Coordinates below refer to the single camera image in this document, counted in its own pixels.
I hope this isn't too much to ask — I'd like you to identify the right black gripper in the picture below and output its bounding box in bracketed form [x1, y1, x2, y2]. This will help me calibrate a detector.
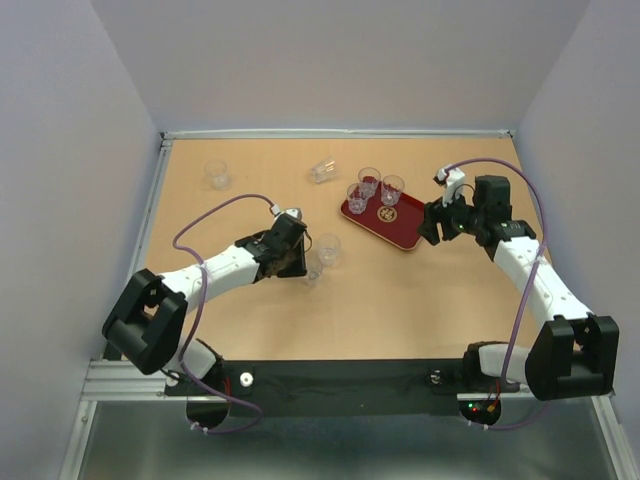
[414, 184, 485, 245]

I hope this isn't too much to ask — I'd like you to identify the clear glass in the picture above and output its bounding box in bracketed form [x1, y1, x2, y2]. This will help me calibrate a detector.
[346, 183, 369, 215]
[381, 175, 405, 206]
[205, 159, 231, 191]
[305, 252, 324, 285]
[309, 156, 340, 184]
[317, 233, 341, 266]
[358, 167, 381, 199]

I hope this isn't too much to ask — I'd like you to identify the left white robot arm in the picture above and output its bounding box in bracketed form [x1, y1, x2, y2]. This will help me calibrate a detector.
[102, 209, 307, 394]

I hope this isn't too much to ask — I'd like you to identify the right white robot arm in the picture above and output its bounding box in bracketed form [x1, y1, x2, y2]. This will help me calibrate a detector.
[418, 168, 619, 401]

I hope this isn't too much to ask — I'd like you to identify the red rectangular tray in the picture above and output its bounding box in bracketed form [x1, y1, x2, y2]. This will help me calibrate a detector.
[340, 184, 425, 251]

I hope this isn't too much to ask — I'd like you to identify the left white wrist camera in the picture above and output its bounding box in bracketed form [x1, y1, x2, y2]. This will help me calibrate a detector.
[269, 203, 302, 225]

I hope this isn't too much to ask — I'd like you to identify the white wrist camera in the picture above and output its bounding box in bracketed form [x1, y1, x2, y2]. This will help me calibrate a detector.
[269, 203, 302, 225]
[434, 166, 466, 207]

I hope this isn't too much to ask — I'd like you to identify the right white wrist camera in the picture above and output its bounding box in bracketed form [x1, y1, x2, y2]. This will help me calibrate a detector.
[434, 166, 466, 207]

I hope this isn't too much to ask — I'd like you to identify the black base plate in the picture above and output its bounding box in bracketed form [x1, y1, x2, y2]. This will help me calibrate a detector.
[164, 359, 514, 420]

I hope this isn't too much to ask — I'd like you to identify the aluminium table frame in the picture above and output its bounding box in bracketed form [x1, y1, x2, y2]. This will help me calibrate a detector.
[62, 129, 639, 479]

